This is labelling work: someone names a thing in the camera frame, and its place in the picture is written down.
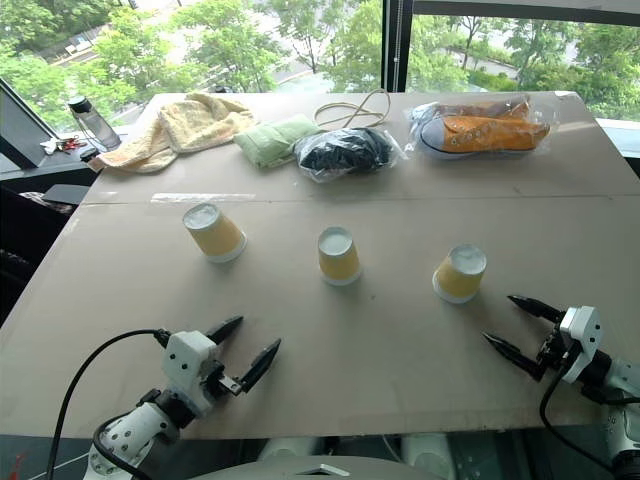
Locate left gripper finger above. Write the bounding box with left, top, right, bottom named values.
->
left=204, top=314, right=245, bottom=346
left=238, top=337, right=283, bottom=395

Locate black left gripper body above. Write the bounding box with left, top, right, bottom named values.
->
left=201, top=360, right=245, bottom=401

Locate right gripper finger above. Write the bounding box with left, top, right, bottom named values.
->
left=481, top=332, right=550, bottom=384
left=506, top=294, right=566, bottom=326

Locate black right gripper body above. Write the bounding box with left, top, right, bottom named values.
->
left=535, top=323, right=572, bottom=374

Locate yellow paper cup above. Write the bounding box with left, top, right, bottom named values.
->
left=316, top=225, right=363, bottom=288
left=431, top=243, right=489, bottom=305
left=181, top=201, right=249, bottom=265

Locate silver robot torso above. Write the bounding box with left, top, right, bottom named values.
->
left=192, top=453, right=454, bottom=480

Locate orange canvas sneaker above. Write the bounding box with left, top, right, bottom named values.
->
left=433, top=98, right=532, bottom=120
left=418, top=114, right=552, bottom=154

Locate folded light green cloth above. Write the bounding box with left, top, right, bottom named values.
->
left=233, top=113, right=322, bottom=172

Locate clear plastic shoe bag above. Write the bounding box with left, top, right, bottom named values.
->
left=402, top=93, right=562, bottom=162

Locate pale yellow towel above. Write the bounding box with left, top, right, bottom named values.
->
left=94, top=91, right=262, bottom=174

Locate grey flat folder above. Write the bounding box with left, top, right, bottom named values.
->
left=41, top=183, right=92, bottom=206

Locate black item in plastic bag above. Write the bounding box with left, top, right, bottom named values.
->
left=291, top=126, right=409, bottom=184

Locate clear bottle with black cap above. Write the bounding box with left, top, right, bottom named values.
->
left=66, top=95, right=123, bottom=152

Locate black slanted panel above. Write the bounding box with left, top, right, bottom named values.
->
left=0, top=76, right=67, bottom=172

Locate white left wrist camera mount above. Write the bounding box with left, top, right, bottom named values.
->
left=161, top=329, right=224, bottom=419

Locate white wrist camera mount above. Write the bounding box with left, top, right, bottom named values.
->
left=161, top=329, right=224, bottom=419
left=558, top=305, right=603, bottom=386

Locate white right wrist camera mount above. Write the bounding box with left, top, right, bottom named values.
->
left=558, top=305, right=603, bottom=386

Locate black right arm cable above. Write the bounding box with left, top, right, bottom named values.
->
left=538, top=362, right=640, bottom=475

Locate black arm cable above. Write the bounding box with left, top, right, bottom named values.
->
left=46, top=327, right=174, bottom=480
left=538, top=362, right=640, bottom=475

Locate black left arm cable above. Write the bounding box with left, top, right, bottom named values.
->
left=46, top=327, right=174, bottom=480

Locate beige cord loop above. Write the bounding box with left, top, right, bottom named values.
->
left=313, top=88, right=393, bottom=131

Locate white blind chain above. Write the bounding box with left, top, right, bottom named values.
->
left=393, top=0, right=402, bottom=94

